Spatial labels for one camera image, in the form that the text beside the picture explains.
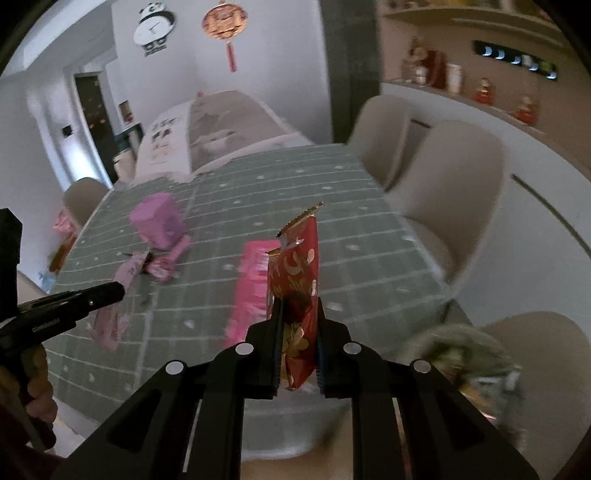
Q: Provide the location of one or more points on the dark doorway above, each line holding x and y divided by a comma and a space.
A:
94, 129

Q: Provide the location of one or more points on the person's left hand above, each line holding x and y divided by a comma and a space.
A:
40, 392

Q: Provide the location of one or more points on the glass jar with red contents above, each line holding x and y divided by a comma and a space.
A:
422, 64

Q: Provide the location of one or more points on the wall shelf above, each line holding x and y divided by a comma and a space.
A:
471, 18

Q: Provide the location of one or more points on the white printed sheet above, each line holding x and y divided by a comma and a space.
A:
161, 138

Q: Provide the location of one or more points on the black strip with lights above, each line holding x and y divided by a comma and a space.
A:
517, 60

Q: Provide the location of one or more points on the bright pink box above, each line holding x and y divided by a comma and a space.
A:
249, 288

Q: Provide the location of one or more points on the light pink wrapper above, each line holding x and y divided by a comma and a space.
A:
108, 325

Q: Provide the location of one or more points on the red figurine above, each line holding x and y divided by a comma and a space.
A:
485, 92
526, 110

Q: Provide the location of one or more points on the panda wall clock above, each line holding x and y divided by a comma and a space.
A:
154, 27

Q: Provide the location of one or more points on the pink snack packet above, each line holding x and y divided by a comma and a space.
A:
168, 261

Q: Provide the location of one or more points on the white cup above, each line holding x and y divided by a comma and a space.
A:
454, 77

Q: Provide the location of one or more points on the green grid tablecloth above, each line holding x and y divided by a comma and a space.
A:
364, 230

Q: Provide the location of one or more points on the red hanging ornament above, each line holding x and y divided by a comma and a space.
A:
225, 25

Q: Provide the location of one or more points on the red gold snack bag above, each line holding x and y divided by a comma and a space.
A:
295, 272

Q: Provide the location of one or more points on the dark pillar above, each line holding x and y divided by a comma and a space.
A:
351, 69

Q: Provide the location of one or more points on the small wall picture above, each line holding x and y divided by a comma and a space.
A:
126, 113

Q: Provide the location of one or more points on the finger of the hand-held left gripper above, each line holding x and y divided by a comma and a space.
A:
92, 297

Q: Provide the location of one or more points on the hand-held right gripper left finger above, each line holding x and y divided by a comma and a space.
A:
277, 344

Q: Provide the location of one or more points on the white sideboard cabinet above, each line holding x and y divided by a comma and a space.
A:
545, 207

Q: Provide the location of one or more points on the translucent plastic bag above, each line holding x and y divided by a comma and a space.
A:
461, 364

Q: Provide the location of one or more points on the wall switch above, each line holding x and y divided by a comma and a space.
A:
67, 131

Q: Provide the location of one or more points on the lilac pink carton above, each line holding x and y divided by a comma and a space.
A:
157, 221

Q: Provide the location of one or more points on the pink and orange packages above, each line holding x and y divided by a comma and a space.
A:
62, 235

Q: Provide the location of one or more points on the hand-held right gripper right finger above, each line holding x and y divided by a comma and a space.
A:
320, 353

